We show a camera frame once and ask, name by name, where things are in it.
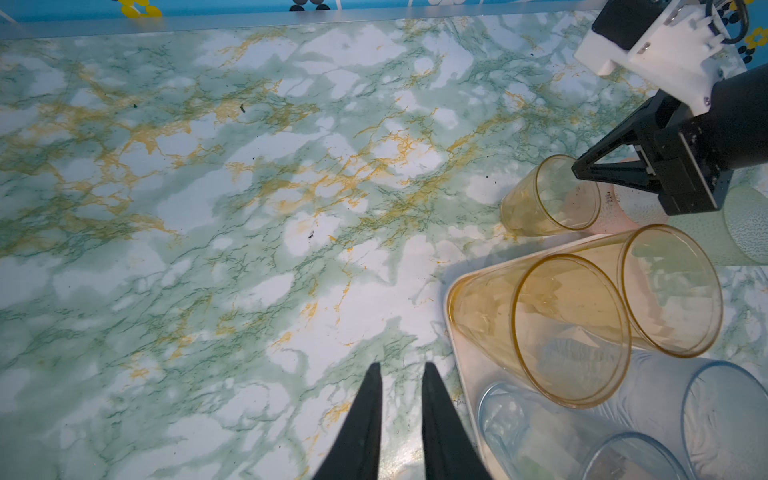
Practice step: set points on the amber tall glass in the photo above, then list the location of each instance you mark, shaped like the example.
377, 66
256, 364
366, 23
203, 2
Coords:
668, 284
556, 322

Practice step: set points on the green frosted glass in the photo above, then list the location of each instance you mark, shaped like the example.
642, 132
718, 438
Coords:
735, 235

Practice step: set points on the beige plastic tray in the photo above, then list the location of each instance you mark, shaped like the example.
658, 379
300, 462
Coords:
477, 372

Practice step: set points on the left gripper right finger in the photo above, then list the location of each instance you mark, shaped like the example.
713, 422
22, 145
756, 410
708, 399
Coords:
448, 452

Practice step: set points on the small pink frosted glass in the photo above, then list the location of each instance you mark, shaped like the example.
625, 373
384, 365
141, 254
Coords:
623, 209

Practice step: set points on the blue frosted tall glass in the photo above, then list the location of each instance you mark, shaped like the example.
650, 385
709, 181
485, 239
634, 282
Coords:
711, 414

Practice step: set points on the small yellow glass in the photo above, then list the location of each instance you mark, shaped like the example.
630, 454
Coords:
551, 200

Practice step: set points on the blue clear faceted glass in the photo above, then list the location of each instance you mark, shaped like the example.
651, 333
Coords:
532, 437

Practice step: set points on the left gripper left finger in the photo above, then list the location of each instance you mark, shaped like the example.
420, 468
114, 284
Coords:
355, 453

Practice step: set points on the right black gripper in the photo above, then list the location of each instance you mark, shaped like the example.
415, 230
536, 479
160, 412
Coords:
693, 156

